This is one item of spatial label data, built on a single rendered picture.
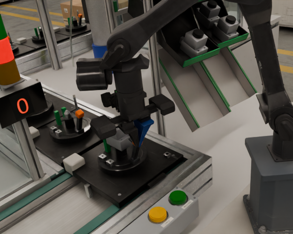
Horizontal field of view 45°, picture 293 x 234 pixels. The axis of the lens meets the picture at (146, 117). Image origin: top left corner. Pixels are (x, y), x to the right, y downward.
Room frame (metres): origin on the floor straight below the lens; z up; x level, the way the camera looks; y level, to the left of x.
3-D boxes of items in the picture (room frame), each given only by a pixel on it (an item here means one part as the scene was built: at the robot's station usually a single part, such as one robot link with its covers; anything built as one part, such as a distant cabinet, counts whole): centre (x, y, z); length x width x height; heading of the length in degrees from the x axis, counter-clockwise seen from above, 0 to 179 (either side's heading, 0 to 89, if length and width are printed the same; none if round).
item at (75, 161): (0.81, 0.22, 0.97); 0.05 x 0.05 x 0.04; 41
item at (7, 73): (0.76, 0.30, 1.28); 0.05 x 0.05 x 0.05
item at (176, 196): (0.63, -0.05, 0.96); 0.04 x 0.04 x 0.02
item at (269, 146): (0.63, -0.30, 1.09); 0.07 x 0.07 x 0.06; 86
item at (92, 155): (0.80, 0.08, 0.96); 0.24 x 0.24 x 0.02; 41
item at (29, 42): (2.15, 0.57, 1.01); 0.24 x 0.24 x 0.13; 41
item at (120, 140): (0.81, 0.09, 1.06); 0.08 x 0.04 x 0.07; 41
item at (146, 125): (0.68, 0.01, 1.13); 0.06 x 0.04 x 0.07; 26
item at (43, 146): (0.99, 0.25, 1.01); 0.24 x 0.24 x 0.13; 41
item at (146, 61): (0.67, 0.03, 1.28); 0.09 x 0.06 x 0.07; 82
